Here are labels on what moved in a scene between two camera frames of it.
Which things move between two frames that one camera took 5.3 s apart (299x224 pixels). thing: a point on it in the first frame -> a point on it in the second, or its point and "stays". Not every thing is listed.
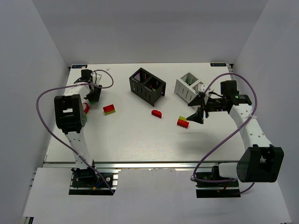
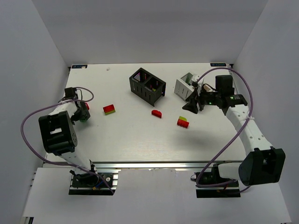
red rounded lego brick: [157, 113] stays
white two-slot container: [186, 87] stays
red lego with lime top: [181, 122] stays
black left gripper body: [95, 94] -> [83, 114]
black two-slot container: [146, 86] stays
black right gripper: [206, 107] -> [199, 103]
